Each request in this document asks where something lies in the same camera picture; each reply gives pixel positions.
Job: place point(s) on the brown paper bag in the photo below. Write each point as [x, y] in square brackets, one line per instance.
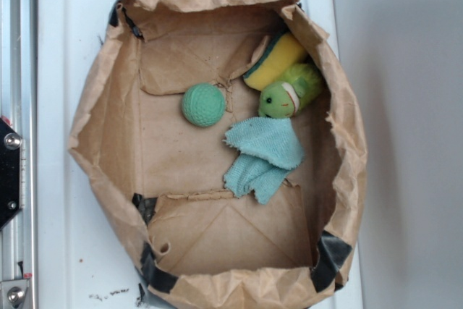
[159, 178]

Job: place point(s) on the green dimpled ball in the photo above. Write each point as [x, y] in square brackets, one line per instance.
[203, 105]

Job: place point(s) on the aluminium frame rail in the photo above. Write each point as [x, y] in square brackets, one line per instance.
[19, 287]

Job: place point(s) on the light blue cloth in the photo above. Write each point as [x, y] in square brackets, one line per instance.
[269, 150]

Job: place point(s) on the black mounting bracket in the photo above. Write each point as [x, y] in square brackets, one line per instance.
[10, 162]

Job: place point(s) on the green plush toy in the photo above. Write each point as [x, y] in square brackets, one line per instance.
[293, 90]

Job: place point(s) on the yellow green sponge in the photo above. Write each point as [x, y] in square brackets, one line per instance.
[283, 51]

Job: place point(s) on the white plastic tray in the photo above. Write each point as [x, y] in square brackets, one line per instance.
[81, 262]

